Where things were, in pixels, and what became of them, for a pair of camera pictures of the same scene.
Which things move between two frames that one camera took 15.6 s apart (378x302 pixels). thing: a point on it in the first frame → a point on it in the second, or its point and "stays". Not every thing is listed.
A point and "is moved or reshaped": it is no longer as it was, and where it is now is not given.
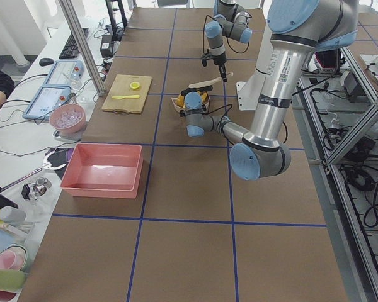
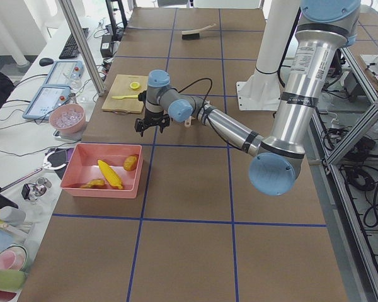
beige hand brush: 205,85 → 194,34
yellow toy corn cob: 180,100 is moved or reshaped
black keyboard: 70,50 stays
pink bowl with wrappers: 68,119 stays
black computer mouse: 45,61 stays
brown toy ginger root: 205,95 → 94,183
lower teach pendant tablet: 47,98 stays
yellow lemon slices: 135,85 stays
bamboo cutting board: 121,87 stays
